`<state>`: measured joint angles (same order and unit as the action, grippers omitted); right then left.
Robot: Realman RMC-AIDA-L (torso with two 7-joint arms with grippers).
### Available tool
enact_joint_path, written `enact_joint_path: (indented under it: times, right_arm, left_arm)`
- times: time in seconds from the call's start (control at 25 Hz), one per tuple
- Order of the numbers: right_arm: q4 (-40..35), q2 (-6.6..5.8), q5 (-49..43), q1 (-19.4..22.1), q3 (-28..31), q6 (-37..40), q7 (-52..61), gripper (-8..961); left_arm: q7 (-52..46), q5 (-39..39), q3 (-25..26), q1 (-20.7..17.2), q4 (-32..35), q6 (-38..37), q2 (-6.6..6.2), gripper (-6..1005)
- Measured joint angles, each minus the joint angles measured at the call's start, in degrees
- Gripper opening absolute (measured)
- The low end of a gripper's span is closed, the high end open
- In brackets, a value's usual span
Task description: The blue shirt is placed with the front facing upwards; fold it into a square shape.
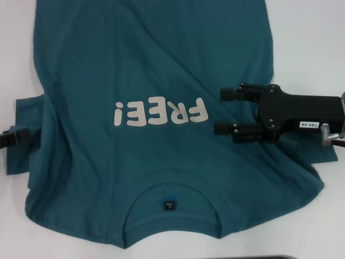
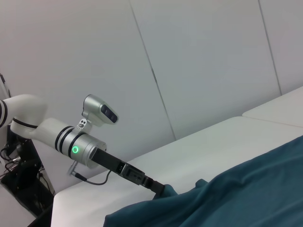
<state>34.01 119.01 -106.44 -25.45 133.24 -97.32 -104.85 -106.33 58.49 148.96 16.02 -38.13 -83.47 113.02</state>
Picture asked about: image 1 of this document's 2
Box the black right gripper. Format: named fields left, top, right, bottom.
left=214, top=83, right=345, bottom=144

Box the teal t-shirt with FREE print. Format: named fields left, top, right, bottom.
left=4, top=0, right=339, bottom=243

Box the right arm metal cable connector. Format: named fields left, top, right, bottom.
left=320, top=122, right=345, bottom=148

